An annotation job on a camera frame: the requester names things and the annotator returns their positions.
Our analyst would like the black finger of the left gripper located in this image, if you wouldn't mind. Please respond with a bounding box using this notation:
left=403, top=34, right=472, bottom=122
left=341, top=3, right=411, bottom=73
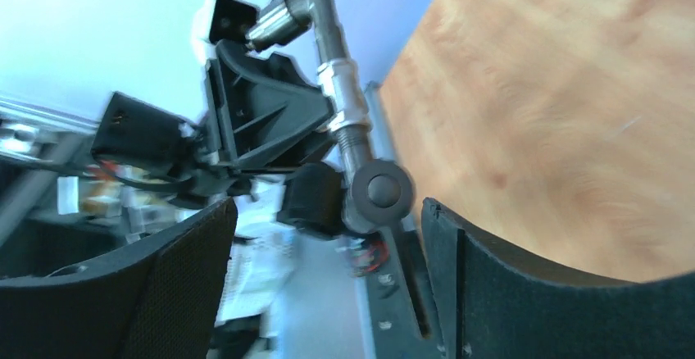
left=215, top=40, right=334, bottom=170

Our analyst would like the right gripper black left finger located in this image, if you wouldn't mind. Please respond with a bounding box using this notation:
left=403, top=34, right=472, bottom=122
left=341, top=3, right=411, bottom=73
left=1, top=199, right=238, bottom=358

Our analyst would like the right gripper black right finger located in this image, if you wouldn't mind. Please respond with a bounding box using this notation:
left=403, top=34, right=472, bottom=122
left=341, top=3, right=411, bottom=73
left=421, top=198, right=694, bottom=358

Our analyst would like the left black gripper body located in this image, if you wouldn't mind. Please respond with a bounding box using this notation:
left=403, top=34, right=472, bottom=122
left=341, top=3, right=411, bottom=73
left=203, top=59, right=241, bottom=167

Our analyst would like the grey faucet with lever handle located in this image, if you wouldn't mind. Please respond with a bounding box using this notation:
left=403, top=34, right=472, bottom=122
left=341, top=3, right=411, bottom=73
left=245, top=0, right=350, bottom=64

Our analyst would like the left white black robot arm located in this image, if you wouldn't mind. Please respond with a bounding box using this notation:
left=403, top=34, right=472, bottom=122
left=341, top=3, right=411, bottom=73
left=90, top=40, right=345, bottom=240

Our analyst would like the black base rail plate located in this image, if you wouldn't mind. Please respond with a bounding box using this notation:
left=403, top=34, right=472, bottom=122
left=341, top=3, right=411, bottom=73
left=352, top=82, right=447, bottom=359

